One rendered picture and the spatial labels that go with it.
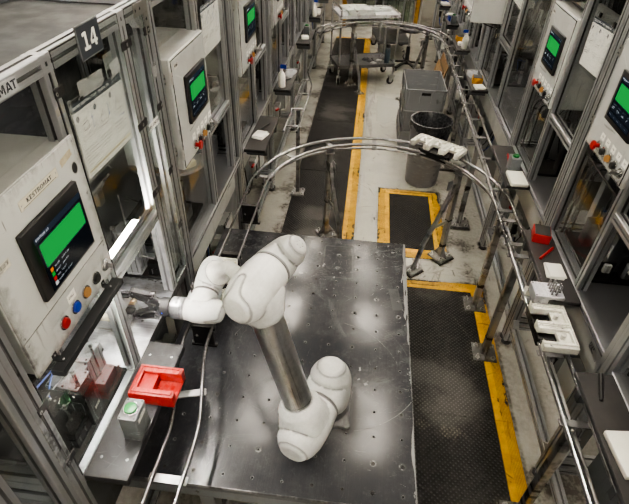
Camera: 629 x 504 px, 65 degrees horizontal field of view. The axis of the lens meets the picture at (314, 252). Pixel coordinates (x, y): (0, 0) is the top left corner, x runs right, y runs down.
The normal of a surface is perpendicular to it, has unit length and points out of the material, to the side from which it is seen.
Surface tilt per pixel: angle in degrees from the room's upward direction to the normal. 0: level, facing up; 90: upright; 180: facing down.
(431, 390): 0
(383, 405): 0
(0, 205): 90
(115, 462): 0
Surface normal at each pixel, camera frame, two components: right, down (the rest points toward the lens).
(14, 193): 0.99, 0.10
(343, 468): 0.03, -0.78
